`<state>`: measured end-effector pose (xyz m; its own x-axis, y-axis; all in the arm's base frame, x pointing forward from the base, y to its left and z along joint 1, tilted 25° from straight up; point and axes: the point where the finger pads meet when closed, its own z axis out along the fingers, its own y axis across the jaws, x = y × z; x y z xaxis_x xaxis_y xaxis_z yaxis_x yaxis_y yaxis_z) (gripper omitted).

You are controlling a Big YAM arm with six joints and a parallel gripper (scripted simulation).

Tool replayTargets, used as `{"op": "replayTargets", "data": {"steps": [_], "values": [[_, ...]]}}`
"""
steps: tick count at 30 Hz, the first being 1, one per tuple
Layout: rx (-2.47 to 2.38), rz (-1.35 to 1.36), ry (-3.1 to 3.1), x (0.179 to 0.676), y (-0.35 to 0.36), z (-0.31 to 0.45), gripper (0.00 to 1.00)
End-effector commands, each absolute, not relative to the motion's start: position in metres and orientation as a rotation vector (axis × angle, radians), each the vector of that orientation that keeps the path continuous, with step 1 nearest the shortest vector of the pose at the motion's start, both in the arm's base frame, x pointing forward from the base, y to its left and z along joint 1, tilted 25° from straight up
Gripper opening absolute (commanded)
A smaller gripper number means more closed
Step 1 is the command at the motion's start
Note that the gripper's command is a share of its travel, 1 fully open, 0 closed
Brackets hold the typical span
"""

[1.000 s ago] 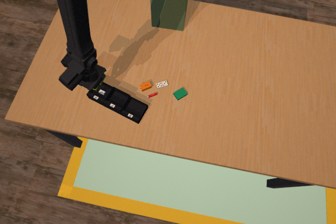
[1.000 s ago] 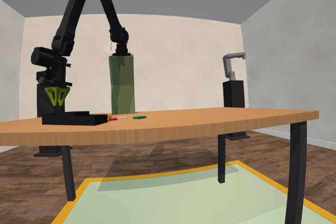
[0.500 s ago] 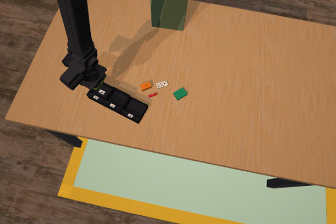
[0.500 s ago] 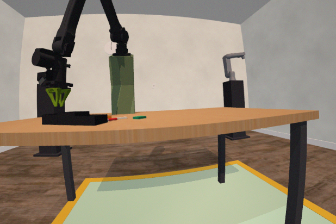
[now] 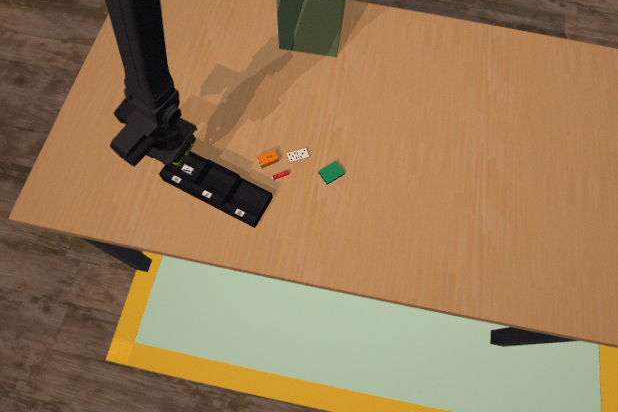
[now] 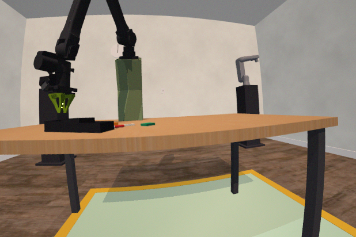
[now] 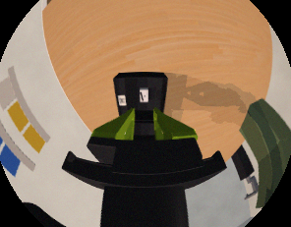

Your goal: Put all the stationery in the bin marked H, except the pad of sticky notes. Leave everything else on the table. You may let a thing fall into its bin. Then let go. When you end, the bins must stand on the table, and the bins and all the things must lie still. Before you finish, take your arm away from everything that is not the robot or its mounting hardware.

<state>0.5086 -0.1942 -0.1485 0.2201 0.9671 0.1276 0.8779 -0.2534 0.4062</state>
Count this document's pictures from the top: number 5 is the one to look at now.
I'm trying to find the orange rectangular block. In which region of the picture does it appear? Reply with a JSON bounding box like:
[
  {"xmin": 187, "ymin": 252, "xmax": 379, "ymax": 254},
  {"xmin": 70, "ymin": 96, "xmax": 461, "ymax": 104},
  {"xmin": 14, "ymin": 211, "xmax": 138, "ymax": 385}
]
[{"xmin": 257, "ymin": 149, "xmax": 279, "ymax": 168}]

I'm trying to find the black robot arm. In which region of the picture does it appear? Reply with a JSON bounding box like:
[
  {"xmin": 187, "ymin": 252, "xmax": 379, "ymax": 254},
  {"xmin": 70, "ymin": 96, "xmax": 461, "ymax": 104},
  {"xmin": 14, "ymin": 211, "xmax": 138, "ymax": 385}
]
[{"xmin": 105, "ymin": 0, "xmax": 182, "ymax": 167}]

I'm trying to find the black rack of bins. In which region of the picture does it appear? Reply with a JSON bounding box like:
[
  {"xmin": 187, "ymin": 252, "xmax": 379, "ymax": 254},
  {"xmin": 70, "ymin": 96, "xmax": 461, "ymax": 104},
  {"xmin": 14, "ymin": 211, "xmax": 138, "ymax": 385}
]
[{"xmin": 159, "ymin": 151, "xmax": 273, "ymax": 228}]

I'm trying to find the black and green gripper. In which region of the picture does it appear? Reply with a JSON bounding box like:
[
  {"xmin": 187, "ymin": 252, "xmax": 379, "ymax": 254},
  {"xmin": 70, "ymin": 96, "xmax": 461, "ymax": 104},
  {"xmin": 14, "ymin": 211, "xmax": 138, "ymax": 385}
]
[{"xmin": 146, "ymin": 118, "xmax": 197, "ymax": 167}]

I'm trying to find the white domino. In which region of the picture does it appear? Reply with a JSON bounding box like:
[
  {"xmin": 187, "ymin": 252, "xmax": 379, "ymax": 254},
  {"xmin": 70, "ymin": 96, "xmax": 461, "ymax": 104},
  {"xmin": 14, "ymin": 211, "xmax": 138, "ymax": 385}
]
[{"xmin": 287, "ymin": 148, "xmax": 309, "ymax": 163}]

